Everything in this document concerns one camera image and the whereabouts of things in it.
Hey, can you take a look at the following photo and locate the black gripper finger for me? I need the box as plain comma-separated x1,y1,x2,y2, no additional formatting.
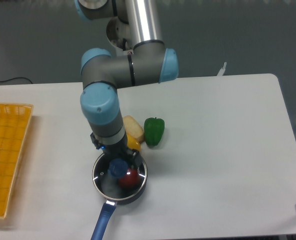
126,148,143,168
90,132,102,150

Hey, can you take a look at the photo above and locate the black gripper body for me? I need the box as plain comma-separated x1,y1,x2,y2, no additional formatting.
97,137,128,161

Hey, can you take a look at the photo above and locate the glass pot lid blue knob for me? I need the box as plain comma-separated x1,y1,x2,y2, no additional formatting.
91,151,148,201

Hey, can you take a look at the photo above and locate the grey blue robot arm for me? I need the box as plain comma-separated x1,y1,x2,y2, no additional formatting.
75,0,179,167

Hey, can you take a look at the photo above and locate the yellow toy bell pepper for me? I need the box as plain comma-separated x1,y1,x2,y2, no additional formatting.
126,133,141,151

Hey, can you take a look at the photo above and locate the toy bread loaf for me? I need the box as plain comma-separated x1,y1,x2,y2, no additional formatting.
123,115,144,143

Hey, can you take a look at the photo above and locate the red toy bell pepper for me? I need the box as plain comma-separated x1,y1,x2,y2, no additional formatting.
118,168,141,190

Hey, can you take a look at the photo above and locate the green toy bell pepper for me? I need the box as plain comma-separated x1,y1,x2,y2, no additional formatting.
144,117,165,147

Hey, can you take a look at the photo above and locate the yellow woven basket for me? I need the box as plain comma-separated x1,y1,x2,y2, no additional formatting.
0,103,34,219

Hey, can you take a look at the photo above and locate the dark pot blue handle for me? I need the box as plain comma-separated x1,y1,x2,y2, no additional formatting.
90,151,148,240

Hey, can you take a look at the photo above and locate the black cable on floor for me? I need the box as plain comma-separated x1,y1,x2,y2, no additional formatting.
0,77,34,84

